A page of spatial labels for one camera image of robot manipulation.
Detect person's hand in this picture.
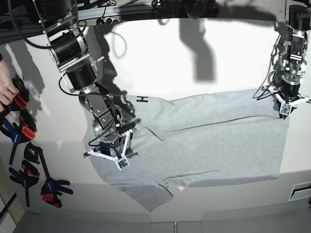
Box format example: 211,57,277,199
0,60,18,112

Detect blue red bar clamp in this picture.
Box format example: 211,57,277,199
9,160,40,207
0,77,30,124
0,109,37,165

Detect long black bar clamp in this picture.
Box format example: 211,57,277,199
24,142,73,208

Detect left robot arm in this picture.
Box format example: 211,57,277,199
268,2,311,119

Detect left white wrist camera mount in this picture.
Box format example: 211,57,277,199
261,85,311,119

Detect grey T-shirt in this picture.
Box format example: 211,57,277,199
90,90,289,212

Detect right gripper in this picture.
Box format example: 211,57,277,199
91,116,140,159

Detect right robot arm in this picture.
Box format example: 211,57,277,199
33,0,135,162

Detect black camera mount top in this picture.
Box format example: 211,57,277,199
149,0,219,19

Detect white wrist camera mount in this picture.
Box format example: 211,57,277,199
261,85,311,119
83,129,134,170

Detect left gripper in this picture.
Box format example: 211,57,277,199
273,80,301,117

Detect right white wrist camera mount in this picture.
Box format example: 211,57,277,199
83,129,134,170

